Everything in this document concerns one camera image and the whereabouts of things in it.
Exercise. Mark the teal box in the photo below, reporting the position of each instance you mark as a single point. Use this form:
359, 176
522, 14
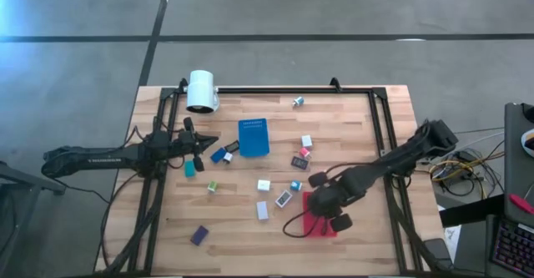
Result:
189, 169

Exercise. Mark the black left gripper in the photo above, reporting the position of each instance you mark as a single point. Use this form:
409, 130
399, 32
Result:
185, 142

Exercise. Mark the blue white charger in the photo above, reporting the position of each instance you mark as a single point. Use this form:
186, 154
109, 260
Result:
298, 101

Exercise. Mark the indigo plastic case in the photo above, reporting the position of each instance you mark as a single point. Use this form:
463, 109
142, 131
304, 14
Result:
199, 235

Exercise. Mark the blue plastic case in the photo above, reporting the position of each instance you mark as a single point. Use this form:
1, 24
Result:
217, 155

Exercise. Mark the red plastic basket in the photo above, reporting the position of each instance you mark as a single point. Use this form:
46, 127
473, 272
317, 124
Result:
310, 228

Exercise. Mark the green white charger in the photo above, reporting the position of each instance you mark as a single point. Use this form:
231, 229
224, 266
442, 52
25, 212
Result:
212, 186

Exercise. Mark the grey metal stand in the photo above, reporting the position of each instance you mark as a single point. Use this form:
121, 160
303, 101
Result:
25, 182

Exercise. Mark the white cylindrical projector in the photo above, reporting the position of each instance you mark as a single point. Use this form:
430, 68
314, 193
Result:
200, 90

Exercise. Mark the teal white charger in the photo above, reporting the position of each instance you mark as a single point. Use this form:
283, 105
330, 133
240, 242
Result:
295, 185

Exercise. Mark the white digital thermometer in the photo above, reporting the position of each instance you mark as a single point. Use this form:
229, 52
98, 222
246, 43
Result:
283, 198

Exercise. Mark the white adapter box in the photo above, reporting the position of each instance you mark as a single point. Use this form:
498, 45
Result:
262, 210

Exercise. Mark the black device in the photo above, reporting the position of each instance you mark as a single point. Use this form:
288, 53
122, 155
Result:
299, 163

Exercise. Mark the black frame clamp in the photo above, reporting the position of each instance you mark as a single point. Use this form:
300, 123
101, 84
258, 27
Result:
182, 84
335, 84

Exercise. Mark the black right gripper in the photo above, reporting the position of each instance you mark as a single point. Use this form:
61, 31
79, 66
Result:
325, 200

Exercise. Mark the black phone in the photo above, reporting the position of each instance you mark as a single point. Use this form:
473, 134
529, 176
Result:
438, 251

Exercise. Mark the black small display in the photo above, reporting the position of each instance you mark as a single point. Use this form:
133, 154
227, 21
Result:
232, 146

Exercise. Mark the grey desk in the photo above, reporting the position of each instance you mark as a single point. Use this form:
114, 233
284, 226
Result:
517, 178

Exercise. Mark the blue plastic basket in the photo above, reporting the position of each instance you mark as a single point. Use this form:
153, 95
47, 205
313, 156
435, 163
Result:
253, 142

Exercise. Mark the red hand tool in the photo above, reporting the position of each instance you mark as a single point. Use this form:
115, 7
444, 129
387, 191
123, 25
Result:
520, 204

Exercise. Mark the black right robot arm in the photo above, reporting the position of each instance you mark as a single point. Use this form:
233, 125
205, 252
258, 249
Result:
396, 161

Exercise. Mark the pink white charger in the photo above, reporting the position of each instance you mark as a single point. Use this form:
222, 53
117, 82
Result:
305, 152

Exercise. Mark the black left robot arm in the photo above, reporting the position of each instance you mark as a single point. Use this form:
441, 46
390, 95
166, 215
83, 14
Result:
104, 159

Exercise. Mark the backlit black keyboard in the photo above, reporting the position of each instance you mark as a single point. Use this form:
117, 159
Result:
515, 249

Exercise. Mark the white cube charger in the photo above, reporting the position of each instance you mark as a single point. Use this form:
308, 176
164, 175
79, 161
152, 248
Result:
263, 185
306, 141

